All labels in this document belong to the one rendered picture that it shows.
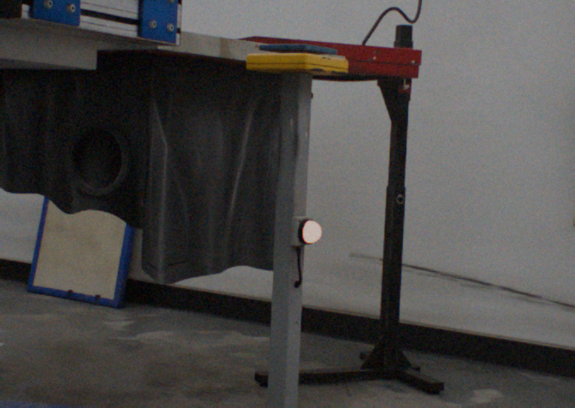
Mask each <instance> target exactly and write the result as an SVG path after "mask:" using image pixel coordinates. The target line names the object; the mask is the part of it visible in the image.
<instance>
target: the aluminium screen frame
mask: <svg viewBox="0 0 575 408"><path fill-rule="evenodd" d="M260 45H261V43H256V42H250V41H245V40H239V39H233V38H224V37H218V36H212V35H207V34H202V33H191V32H186V31H181V45H180V46H132V45H126V44H116V43H111V42H105V41H100V40H98V46H97V52H124V51H160V52H167V53H173V54H180V55H186V56H199V57H205V58H212V59H218V60H225V61H232V62H244V63H246V57H247V55H248V54H281V53H275V52H269V51H263V50H259V48H258V47H259V46H260ZM319 56H329V57H334V58H340V59H345V57H344V56H337V55H319Z"/></svg>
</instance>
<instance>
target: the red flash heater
mask: <svg viewBox="0 0 575 408"><path fill-rule="evenodd" d="M237 39H239V40H245V41H250V42H256V43H261V44H311V45H316V46H322V47H327V48H332V49H337V54H336V55H337V56H344V57H345V59H346V60H348V71H347V75H312V79H313V80H334V81H347V82H361V81H375V80H377V83H376V86H379V85H378V81H379V80H380V81H383V82H386V83H389V84H391V85H394V86H403V85H404V79H406V85H411V84H412V79H417V78H418V71H419V66H421V62H422V50H414V49H413V48H409V49H403V48H394V47H383V46H373V45H363V44H343V43H334V42H323V41H313V40H303V39H293V38H273V37H264V36H251V37H245V38H237Z"/></svg>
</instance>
